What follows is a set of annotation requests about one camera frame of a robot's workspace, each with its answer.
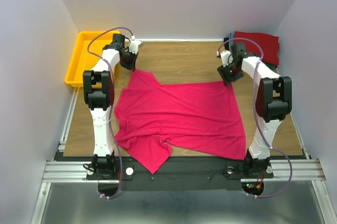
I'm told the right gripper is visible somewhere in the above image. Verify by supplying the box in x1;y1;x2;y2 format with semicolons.
216;60;244;86

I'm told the pink t shirt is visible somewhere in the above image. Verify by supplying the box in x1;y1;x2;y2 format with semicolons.
115;70;246;173

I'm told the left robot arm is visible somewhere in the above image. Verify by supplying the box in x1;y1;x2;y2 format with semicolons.
83;33;142;180

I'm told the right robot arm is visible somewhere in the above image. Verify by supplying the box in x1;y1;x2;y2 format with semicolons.
216;39;292;177

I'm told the folded black t shirt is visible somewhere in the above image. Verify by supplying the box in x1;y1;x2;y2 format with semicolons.
223;37;277;71

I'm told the folded blue grey t shirt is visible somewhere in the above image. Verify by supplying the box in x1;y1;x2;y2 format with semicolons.
228;32;235;50

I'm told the folded green t shirt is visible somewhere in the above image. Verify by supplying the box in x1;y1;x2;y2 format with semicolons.
265;63;276;70

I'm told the yellow plastic tray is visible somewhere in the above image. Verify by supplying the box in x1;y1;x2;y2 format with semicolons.
65;31;120;88

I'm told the folded red t shirt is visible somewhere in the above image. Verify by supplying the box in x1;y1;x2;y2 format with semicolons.
234;31;280;66

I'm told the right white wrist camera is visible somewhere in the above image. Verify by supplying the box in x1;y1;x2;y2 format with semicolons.
216;50;233;67

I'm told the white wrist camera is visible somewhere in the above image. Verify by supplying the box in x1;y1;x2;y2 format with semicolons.
216;50;233;67
128;39;143;54

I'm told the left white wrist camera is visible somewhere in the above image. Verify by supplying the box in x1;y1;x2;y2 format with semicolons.
128;39;143;54

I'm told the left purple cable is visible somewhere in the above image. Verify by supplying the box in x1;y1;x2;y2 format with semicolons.
87;26;136;200

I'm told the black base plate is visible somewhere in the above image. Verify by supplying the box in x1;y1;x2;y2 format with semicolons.
83;157;273;191

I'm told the aluminium frame rail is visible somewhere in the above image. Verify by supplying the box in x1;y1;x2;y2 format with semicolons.
32;89;333;223

